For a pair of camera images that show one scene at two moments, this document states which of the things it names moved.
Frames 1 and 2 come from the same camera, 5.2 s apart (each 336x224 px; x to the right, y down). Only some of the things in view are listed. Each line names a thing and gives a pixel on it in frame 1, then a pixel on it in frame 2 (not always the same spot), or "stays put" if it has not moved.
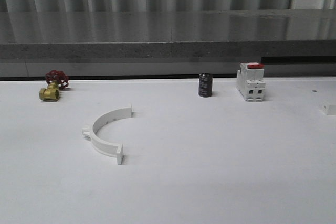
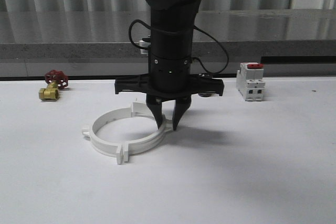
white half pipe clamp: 328,109 → 166,127
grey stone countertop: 167,33 stays put
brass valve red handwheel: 56,80 stays put
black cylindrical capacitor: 205,84 stays put
